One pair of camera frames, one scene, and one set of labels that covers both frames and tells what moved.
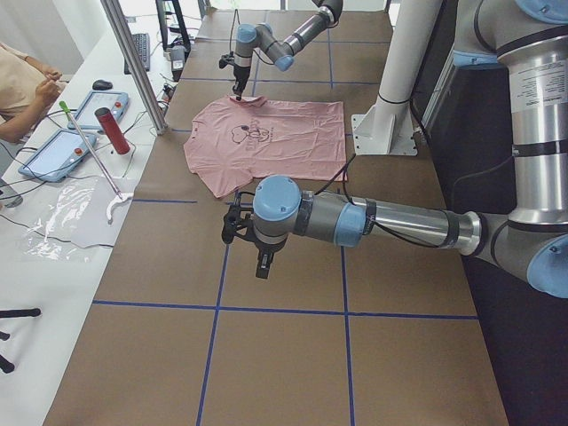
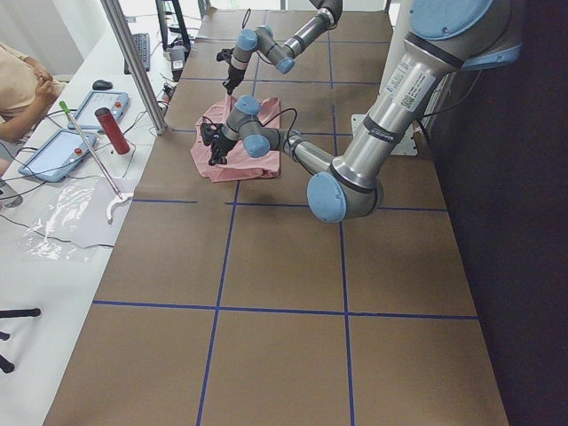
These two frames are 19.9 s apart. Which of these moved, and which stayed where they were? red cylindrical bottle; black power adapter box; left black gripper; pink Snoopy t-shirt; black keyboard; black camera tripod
Moved: pink Snoopy t-shirt; left black gripper
Stayed: black camera tripod; red cylindrical bottle; black keyboard; black power adapter box
